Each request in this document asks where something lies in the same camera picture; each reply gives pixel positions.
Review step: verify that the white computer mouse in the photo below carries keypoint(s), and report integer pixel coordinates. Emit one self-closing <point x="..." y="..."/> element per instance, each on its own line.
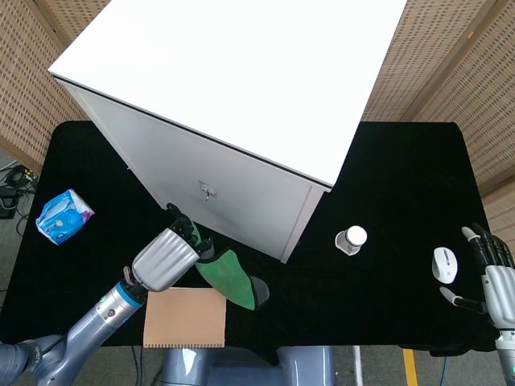
<point x="446" y="265"/>

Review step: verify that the green and grey cloth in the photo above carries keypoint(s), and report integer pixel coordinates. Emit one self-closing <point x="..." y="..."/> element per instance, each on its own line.
<point x="229" y="277"/>

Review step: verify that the black tablecloth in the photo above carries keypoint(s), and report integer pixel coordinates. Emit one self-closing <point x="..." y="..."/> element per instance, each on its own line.
<point x="402" y="181"/>

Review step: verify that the black power adapter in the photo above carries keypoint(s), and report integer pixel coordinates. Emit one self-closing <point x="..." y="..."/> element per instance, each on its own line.
<point x="22" y="176"/>

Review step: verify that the grey robot torso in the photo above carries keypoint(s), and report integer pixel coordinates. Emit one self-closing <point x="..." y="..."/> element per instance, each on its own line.
<point x="241" y="370"/>

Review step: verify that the white cabinet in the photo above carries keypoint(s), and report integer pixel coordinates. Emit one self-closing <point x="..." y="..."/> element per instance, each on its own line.
<point x="225" y="72"/>

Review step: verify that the blue purple tissue pack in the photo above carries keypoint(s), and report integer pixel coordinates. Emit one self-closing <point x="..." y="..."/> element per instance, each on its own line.
<point x="62" y="217"/>

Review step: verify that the small white-capped bottle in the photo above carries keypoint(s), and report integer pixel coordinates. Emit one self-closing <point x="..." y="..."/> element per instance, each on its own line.
<point x="353" y="239"/>

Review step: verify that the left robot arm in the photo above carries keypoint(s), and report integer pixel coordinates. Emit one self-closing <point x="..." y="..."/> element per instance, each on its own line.
<point x="108" y="309"/>

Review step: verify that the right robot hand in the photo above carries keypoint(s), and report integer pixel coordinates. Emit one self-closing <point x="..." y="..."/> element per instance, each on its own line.
<point x="501" y="289"/>

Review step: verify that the brown cover notebook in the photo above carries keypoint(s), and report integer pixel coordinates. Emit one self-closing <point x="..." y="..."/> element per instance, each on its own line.
<point x="185" y="317"/>

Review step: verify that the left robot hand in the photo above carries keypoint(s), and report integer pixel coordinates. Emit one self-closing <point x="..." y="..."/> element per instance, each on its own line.
<point x="165" y="259"/>

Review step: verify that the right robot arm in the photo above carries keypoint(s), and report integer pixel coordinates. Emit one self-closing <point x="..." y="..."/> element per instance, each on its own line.
<point x="507" y="354"/>

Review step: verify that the woven folding screen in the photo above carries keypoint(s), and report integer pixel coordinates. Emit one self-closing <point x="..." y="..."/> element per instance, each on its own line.
<point x="462" y="72"/>
<point x="28" y="60"/>

